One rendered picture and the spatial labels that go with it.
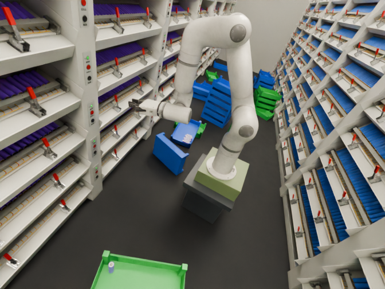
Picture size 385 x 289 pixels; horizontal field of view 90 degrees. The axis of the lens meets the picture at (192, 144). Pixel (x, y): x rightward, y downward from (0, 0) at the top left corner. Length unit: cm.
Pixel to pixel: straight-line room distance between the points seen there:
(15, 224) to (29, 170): 23
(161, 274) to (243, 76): 84
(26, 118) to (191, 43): 61
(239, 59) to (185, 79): 23
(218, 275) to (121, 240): 58
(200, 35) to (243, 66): 20
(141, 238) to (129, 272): 41
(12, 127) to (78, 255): 74
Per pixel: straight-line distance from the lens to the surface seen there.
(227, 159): 107
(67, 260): 126
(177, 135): 187
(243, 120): 88
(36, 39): 76
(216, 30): 78
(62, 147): 96
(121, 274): 87
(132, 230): 128
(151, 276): 87
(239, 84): 86
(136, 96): 134
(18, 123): 77
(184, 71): 86
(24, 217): 103
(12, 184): 87
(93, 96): 93
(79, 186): 130
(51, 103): 84
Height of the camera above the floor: 117
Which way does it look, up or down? 39 degrees down
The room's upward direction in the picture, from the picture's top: 20 degrees clockwise
